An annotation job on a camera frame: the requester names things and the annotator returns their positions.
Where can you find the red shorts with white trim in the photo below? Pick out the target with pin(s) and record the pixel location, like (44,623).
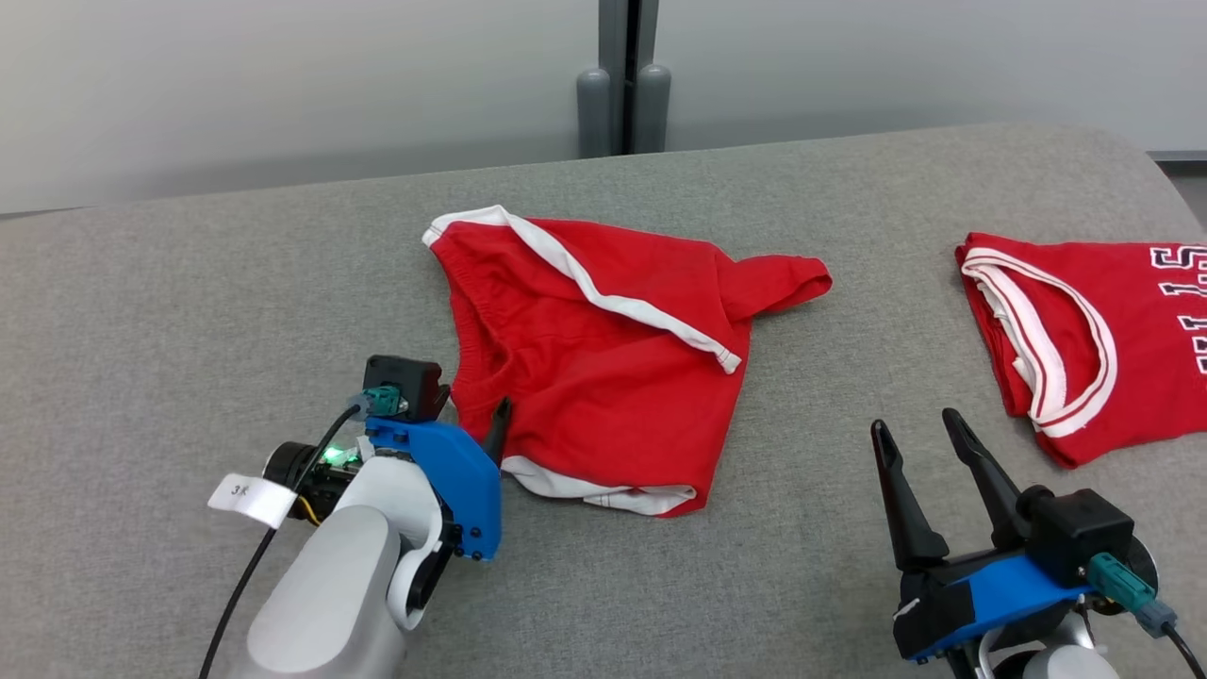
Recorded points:
(613,377)

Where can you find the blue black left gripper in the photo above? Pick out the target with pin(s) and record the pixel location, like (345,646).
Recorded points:
(453,471)

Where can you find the dark grey partition post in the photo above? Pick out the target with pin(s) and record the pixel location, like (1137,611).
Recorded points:
(613,38)

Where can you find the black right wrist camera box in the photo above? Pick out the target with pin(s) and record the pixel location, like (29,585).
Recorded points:
(1075,533)

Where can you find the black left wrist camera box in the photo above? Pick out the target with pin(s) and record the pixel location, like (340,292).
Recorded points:
(401,375)

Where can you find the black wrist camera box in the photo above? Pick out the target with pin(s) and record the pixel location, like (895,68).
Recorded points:
(1075,533)
(401,375)

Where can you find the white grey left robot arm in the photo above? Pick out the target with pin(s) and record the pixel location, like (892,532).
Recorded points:
(330,585)

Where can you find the red white-sleeved t-shirt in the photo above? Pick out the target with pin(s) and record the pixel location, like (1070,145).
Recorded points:
(1141,405)

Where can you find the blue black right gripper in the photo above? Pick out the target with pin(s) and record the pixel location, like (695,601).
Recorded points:
(981,594)

